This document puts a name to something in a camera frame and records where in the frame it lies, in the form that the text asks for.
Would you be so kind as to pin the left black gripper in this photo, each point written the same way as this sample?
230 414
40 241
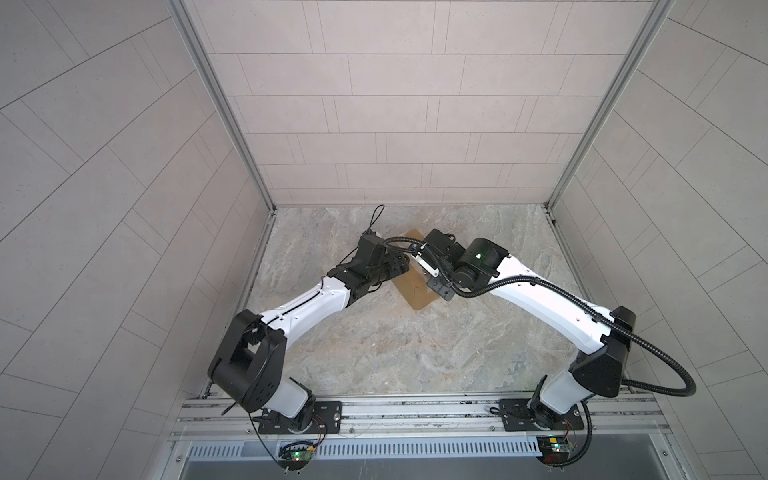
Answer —
401 266

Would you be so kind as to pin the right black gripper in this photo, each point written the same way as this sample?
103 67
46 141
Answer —
442 292

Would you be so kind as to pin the brown taped cardboard box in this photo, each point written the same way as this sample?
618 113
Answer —
412 285

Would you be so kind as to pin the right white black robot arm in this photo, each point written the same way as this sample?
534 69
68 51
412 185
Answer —
485 267

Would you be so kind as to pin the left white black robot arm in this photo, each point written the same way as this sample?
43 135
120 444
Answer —
248 364

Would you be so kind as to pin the left green circuit board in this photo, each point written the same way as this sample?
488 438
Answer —
296 455

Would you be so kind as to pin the green circuit board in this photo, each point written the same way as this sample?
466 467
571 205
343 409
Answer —
296 455
554 449

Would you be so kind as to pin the right green circuit board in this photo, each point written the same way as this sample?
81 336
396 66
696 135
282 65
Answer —
554 449

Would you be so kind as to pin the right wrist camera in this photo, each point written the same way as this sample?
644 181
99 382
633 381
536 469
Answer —
427 263

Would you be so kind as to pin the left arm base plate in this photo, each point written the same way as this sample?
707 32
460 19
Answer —
321 417

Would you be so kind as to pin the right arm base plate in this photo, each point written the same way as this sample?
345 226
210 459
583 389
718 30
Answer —
517 416

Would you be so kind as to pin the aluminium front rail frame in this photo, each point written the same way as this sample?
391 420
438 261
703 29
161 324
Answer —
424 436

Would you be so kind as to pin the right aluminium corner post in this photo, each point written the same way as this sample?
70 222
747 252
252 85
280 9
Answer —
647 32

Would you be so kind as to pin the aluminium corner post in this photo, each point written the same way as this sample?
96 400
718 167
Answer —
647 32
181 17

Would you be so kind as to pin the left aluminium corner post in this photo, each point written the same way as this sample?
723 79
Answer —
181 17

